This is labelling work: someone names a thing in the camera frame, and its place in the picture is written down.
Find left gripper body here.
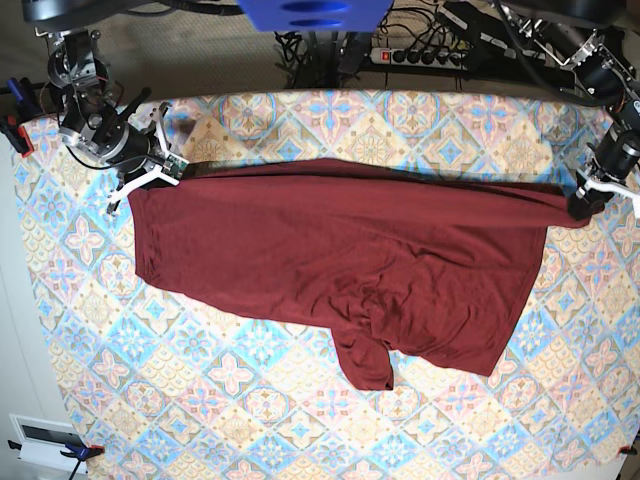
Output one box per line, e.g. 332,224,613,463
568,149,639,220

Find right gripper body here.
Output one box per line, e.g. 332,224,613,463
94,87,167,188

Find maroon t-shirt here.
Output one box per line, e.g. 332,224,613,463
128,159,580,390

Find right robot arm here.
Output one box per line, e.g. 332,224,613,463
35,29,171,183

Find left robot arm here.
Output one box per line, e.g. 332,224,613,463
492,1,639,220

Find orange right clamp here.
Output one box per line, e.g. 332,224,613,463
618,445,638,456

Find blue orange lower clamp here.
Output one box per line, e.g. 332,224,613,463
7,440,105,479

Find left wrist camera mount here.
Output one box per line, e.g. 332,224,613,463
576,170,640,219

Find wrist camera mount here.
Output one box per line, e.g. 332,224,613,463
576,170,640,219
106,101,189,216

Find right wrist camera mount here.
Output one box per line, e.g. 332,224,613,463
106,101,189,216

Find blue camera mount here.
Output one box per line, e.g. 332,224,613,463
238,0,392,33

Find tangled black cables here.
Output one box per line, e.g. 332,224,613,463
272,29,351,91

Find black power strip red switch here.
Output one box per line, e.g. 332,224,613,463
369,47,467,70

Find white wall socket plate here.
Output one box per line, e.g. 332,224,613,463
9,413,80,473

